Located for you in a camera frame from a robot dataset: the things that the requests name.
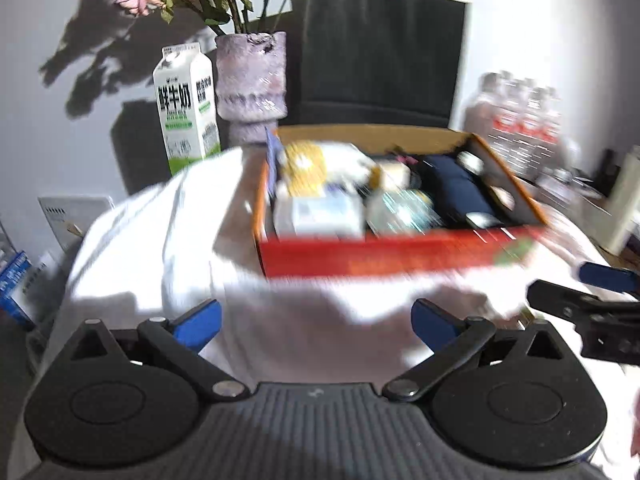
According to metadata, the white thermos bottle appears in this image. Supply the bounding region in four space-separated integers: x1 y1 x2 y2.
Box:
602 145 640 256

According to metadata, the black paper bag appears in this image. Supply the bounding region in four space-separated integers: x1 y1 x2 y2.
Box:
292 0 472 130

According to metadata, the textured glass vase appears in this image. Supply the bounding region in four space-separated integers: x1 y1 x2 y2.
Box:
215 31 287 147

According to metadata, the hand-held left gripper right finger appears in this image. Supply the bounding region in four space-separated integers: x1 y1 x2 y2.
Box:
381 298 573 403

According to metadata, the navy folding umbrella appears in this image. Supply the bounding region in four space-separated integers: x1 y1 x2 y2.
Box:
420 152 501 228

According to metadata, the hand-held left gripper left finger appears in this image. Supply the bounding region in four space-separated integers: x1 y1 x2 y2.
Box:
60 298 252 402

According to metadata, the orange cardboard box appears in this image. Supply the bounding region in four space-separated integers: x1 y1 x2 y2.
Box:
252 125 551 279

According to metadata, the blue white carton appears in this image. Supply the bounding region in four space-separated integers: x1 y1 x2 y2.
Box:
0 250 34 327

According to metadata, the white towel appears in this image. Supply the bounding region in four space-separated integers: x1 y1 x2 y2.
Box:
10 147 640 480

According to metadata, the yellow snack packet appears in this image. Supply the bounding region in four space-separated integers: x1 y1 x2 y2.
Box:
277 141 381 198

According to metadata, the white perforated panel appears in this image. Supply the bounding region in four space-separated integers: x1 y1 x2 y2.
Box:
37 195 116 256

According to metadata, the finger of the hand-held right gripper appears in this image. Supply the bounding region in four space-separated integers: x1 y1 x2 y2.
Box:
577 261 640 295
526 280 601 322

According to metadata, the white rectangular packet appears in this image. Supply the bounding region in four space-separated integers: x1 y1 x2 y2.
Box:
274 192 366 241

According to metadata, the white green milk carton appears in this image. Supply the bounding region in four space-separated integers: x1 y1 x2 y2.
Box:
153 44 222 177

